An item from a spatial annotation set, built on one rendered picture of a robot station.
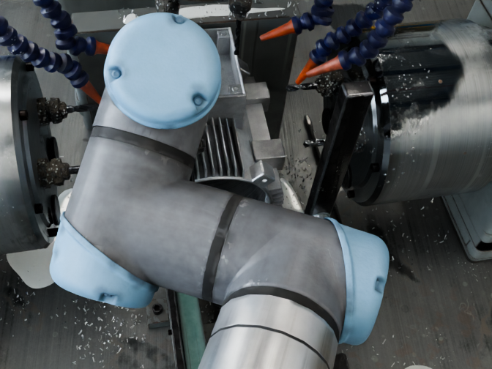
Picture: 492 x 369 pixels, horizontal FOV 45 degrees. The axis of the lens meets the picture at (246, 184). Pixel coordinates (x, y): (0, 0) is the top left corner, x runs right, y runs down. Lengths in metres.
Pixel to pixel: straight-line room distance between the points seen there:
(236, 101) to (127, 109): 0.36
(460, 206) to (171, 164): 0.74
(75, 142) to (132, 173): 0.74
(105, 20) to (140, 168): 0.45
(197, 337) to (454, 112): 0.43
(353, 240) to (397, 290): 0.63
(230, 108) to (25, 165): 0.25
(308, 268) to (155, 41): 0.17
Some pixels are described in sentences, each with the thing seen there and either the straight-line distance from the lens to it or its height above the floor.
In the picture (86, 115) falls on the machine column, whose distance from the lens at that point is 1.11.
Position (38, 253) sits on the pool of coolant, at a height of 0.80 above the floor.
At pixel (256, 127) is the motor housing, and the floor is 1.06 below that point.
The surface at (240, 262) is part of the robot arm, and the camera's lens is 0.37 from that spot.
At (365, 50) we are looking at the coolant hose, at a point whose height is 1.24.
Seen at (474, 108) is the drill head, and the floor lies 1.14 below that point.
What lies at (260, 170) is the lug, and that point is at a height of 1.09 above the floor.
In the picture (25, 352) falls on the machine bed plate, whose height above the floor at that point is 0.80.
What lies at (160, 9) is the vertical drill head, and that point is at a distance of 0.64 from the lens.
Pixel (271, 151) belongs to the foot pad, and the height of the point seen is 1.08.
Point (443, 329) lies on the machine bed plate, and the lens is 1.01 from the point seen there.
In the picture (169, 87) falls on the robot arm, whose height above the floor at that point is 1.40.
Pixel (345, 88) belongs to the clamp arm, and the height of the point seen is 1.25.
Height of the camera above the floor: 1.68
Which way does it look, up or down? 56 degrees down
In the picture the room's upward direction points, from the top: 7 degrees clockwise
